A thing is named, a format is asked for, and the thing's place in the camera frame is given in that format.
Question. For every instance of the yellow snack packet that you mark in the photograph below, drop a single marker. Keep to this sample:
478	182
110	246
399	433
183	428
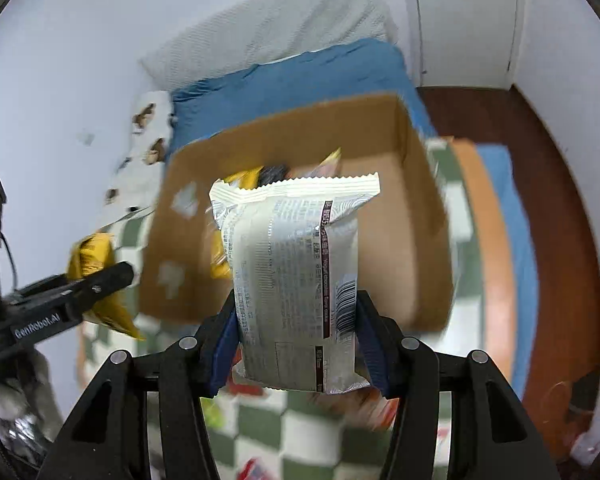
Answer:
87	255
221	260

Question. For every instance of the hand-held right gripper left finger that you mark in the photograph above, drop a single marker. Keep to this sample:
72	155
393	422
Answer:
225	347

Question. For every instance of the green white checkered blanket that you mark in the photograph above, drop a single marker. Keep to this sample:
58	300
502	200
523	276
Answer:
305	440

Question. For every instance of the silver snack packet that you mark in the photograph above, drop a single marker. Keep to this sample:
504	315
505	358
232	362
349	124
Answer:
290	270

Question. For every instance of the white door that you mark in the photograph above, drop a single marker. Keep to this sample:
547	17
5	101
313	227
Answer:
465	20

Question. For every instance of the pink clear snack packet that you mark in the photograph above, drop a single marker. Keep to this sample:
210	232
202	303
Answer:
325	165

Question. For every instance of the red snack packet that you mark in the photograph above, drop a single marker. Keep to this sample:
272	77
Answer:
257	470

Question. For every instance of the orange snack packet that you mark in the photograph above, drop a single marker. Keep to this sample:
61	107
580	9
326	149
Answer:
375	412

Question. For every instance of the white monkey print pillow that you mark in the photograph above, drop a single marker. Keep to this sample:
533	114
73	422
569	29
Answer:
150	130

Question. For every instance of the green candy packet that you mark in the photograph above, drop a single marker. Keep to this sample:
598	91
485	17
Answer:
211	410

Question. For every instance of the black snack packet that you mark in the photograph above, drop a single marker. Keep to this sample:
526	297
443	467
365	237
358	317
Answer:
272	174

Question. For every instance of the blue bed sheet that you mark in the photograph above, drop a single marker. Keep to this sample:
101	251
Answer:
305	80

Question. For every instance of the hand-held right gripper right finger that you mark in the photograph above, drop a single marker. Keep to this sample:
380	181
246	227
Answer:
375	357

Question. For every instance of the cardboard box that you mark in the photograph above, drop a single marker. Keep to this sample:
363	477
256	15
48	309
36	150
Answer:
405	210

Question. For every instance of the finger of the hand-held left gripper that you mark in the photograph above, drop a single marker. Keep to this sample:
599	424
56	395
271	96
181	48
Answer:
100	285

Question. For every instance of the yellow packet with black label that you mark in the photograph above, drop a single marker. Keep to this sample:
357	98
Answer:
242	178

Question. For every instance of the grey crumpled bag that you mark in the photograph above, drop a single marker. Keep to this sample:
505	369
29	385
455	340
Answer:
15	410

